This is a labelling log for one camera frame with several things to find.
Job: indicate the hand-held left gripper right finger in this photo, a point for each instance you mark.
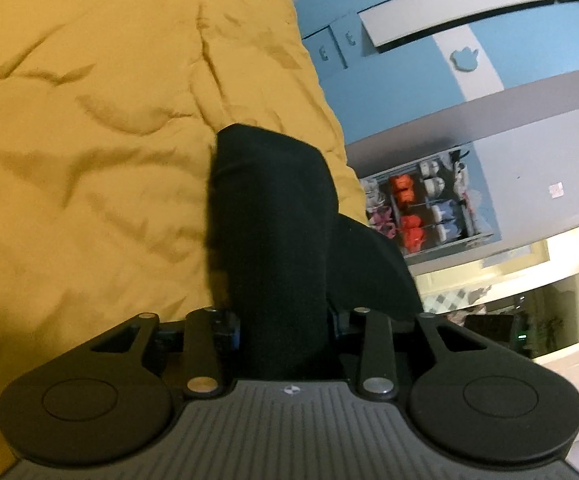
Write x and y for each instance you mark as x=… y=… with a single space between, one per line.
x=377 y=345

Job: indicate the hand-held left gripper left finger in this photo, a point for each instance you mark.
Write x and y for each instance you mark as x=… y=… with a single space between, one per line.
x=202 y=345

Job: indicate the black pants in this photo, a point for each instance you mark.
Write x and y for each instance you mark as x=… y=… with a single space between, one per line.
x=269 y=240

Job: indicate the open shelf with toys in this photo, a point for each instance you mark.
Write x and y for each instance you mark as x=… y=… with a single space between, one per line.
x=419 y=205

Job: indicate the mustard yellow bed blanket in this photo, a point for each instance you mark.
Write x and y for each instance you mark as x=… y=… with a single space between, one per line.
x=94 y=110

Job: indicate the blue drawer cabinet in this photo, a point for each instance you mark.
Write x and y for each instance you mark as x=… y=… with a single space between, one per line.
x=334 y=45

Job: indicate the blue and white wardrobe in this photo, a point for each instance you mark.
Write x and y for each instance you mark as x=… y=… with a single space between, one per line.
x=534 y=80

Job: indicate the white wardrobe door panel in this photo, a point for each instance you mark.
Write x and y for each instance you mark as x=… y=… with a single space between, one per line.
x=469 y=10

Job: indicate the white wall socket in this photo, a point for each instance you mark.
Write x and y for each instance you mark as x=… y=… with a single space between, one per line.
x=556 y=190

